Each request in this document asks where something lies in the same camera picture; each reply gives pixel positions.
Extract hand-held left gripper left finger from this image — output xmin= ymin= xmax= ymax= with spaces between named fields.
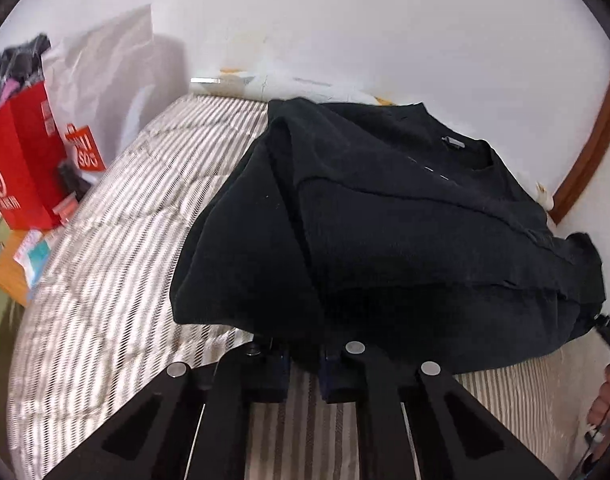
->
xmin=45 ymin=340 xmax=292 ymax=480

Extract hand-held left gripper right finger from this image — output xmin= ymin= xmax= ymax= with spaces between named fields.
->
xmin=319 ymin=340 xmax=561 ymax=480

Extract person's right hand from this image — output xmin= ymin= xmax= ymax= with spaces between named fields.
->
xmin=586 ymin=361 xmax=610 ymax=430

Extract pale printed packets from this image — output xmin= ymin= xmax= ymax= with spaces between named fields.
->
xmin=12 ymin=229 xmax=56 ymax=288

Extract wooden furniture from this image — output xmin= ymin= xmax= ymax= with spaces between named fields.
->
xmin=0 ymin=229 xmax=38 ymax=307

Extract white plastic bag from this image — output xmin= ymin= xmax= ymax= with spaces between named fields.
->
xmin=41 ymin=4 xmax=191 ymax=161

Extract striped table cover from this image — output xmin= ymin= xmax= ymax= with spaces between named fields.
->
xmin=7 ymin=92 xmax=593 ymax=480

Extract small black object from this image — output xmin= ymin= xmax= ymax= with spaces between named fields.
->
xmin=56 ymin=159 xmax=94 ymax=203

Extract large red paper bag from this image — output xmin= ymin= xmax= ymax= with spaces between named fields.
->
xmin=0 ymin=80 xmax=70 ymax=231

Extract brown wooden door frame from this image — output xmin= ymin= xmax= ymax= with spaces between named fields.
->
xmin=549 ymin=52 xmax=610 ymax=226

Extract small red and white bag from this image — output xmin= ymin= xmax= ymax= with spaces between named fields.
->
xmin=62 ymin=122 xmax=107 ymax=173

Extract clear plastic bag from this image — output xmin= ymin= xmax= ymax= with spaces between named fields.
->
xmin=189 ymin=66 xmax=403 ymax=107

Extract black sweatshirt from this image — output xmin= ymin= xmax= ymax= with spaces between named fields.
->
xmin=169 ymin=96 xmax=607 ymax=373

